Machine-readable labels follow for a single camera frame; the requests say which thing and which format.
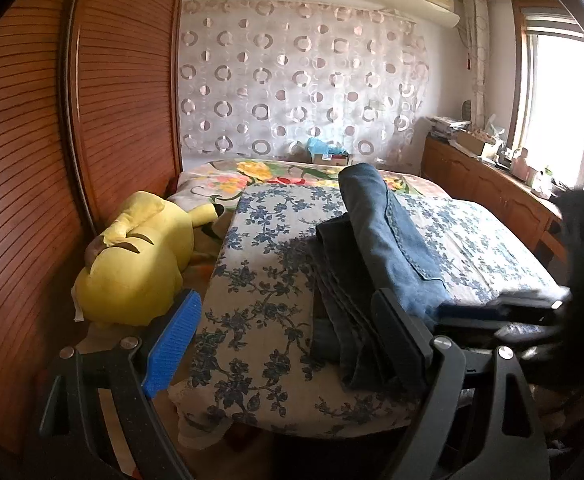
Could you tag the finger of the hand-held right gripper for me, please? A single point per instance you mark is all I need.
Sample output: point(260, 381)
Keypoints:
point(502, 305)
point(522, 334)

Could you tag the colourful flower print blanket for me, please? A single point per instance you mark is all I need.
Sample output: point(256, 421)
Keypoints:
point(231, 177)

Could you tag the wooden slatted wardrobe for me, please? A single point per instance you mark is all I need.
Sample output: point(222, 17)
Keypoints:
point(121, 85)

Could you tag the blue denim pants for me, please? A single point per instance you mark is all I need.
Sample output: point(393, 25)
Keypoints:
point(372, 240)

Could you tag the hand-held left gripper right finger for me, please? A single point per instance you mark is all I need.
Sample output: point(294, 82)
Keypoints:
point(407, 345)

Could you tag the sheer circle pattern curtain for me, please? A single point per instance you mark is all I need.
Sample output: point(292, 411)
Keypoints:
point(297, 75)

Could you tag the window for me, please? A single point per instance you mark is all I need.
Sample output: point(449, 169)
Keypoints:
point(557, 100)

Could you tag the stack of papers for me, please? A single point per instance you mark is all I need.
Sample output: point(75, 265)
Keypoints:
point(444, 127)

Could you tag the long wooden cabinet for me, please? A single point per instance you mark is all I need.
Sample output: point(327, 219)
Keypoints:
point(482, 185)

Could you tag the tied pale window curtain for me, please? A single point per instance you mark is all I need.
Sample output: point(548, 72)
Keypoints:
point(476, 50)

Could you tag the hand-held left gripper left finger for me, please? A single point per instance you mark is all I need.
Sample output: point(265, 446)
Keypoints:
point(171, 345)

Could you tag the white blue floral sheet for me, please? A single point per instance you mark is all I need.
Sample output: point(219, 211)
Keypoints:
point(262, 270)

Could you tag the clear plastic bag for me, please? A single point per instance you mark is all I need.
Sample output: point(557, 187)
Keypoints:
point(493, 125)

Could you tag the open cardboard box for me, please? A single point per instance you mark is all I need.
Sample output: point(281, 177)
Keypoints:
point(477, 144)

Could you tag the pink container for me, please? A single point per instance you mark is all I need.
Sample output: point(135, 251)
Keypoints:
point(522, 164)

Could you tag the small cardboard box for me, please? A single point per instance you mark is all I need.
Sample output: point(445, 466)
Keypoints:
point(332, 159)

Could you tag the yellow plush toy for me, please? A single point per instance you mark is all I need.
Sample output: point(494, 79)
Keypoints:
point(136, 270)

